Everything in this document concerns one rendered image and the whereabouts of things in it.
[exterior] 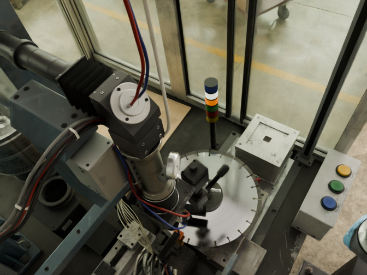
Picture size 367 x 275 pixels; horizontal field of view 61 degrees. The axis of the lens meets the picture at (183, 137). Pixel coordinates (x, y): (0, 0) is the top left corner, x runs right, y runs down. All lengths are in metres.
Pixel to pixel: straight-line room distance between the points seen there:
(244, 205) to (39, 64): 0.72
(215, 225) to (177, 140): 0.53
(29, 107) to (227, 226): 0.66
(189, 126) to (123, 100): 1.02
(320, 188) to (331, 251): 0.94
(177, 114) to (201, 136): 0.17
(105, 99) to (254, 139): 0.85
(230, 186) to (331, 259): 1.11
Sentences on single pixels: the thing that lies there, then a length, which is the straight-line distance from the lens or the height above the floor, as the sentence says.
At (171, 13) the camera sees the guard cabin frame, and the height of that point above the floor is 1.23.
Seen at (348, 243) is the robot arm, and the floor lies 0.92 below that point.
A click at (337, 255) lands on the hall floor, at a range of 2.06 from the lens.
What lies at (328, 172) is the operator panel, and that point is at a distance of 1.19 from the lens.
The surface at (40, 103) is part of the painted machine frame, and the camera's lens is 0.57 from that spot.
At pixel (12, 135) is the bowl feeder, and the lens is 1.19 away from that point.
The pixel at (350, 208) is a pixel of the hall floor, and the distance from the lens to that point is 2.19.
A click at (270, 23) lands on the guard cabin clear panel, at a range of 1.05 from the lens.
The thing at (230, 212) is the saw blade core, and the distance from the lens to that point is 1.01.
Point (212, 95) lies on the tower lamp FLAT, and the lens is 1.05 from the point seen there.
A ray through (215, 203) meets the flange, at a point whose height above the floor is 0.96.
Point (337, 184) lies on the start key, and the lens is 1.17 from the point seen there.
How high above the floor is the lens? 1.89
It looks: 54 degrees down
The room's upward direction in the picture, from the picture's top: 10 degrees counter-clockwise
